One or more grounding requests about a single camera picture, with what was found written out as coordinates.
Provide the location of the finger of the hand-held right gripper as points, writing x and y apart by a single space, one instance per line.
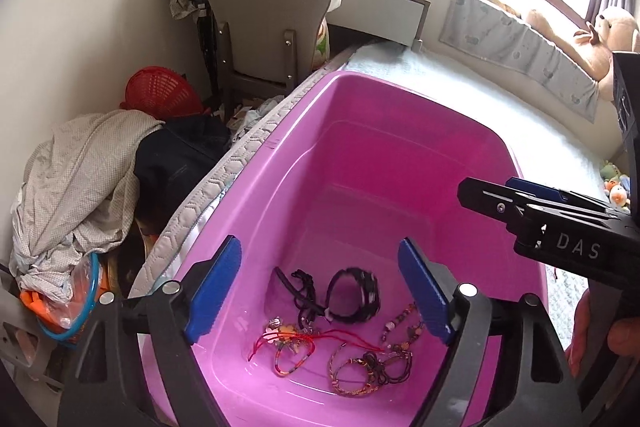
545 192
492 199

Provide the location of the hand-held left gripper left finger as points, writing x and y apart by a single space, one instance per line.
215 287

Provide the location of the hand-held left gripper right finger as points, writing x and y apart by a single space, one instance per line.
425 292

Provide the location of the pink plastic tub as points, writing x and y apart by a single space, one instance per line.
375 167

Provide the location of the person's right hand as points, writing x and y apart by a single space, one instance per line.
590 322

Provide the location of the small plush toys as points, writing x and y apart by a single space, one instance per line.
615 184

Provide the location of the blue plastic hoop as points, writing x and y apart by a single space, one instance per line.
91 292

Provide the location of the dark blue cloth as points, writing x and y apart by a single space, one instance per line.
175 167

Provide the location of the light blue bed bumper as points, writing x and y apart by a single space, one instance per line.
520 52

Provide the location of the beige plush toy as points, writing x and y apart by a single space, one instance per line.
590 47

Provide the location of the orange toy in plastic bag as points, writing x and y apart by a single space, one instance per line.
45 304

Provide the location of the pile of checked bedsheet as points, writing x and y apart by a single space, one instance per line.
75 187

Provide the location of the red plastic basket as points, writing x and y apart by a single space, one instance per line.
155 92

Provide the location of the grey white nightstand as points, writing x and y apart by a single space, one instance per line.
380 7

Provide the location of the colourful printed bag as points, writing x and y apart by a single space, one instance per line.
321 44

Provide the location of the grey chair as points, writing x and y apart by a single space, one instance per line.
260 7

